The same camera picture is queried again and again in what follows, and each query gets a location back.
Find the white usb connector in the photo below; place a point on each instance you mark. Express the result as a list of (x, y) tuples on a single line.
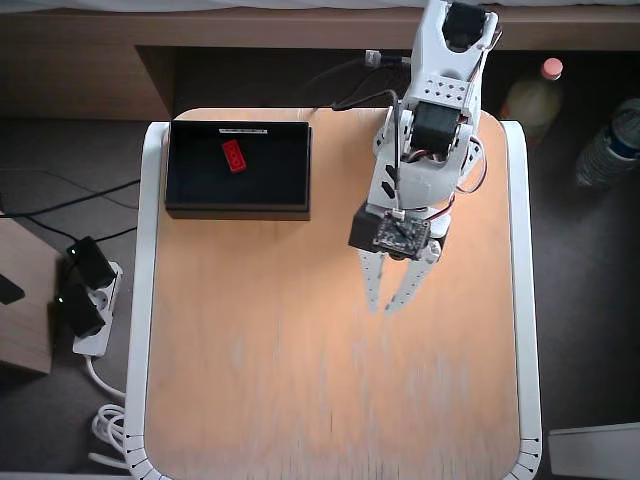
[(372, 57)]

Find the grey white box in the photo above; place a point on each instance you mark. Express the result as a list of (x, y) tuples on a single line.
[(595, 450)]

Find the red lego block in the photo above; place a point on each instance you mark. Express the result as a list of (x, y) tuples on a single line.
[(235, 157)]

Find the clear water bottle blue label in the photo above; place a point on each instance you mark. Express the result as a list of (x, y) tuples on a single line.
[(605, 145)]

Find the pink capped yellow bottle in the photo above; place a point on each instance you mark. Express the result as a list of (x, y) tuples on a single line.
[(532, 100)]

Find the black power adapter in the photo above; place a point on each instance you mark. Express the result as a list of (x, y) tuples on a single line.
[(92, 262), (80, 312)]

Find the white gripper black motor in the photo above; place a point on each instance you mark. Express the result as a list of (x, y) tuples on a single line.
[(413, 283)]

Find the black bin box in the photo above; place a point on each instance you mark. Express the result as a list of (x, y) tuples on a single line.
[(275, 175)]

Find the flat black object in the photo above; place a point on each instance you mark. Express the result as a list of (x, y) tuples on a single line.
[(7, 292)]

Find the light wood cabinet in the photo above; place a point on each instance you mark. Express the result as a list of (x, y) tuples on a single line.
[(25, 325)]

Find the black camera circuit board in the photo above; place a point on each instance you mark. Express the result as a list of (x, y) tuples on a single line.
[(400, 235)]

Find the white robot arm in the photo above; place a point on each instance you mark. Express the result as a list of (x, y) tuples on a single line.
[(440, 60)]

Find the white power strip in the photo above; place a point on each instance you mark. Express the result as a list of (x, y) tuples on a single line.
[(95, 345)]

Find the white table frame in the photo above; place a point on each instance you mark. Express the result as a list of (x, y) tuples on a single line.
[(145, 250)]

